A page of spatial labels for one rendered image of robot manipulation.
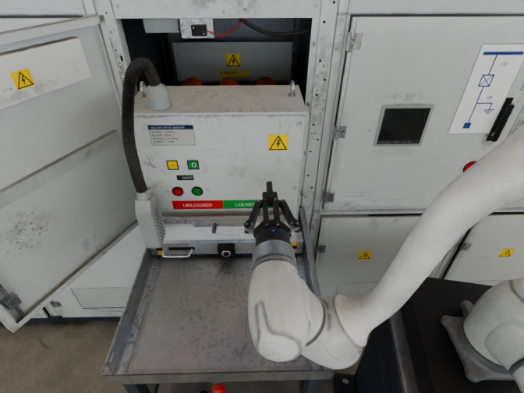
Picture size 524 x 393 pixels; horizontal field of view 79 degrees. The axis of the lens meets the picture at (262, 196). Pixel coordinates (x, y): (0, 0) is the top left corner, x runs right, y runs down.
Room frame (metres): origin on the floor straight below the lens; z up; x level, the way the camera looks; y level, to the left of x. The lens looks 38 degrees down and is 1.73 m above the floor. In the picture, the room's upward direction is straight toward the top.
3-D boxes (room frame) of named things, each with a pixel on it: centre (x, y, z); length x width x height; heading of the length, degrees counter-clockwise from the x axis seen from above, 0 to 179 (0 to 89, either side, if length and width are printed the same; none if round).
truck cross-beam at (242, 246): (0.81, 0.13, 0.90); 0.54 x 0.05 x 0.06; 91
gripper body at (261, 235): (0.50, -0.02, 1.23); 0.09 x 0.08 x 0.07; 1
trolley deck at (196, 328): (0.72, 0.12, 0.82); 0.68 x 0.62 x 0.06; 1
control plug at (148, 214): (0.72, 0.33, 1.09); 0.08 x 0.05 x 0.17; 1
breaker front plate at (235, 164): (0.79, 0.12, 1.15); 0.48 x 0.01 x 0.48; 91
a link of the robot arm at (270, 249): (0.43, -0.02, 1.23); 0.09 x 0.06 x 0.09; 91
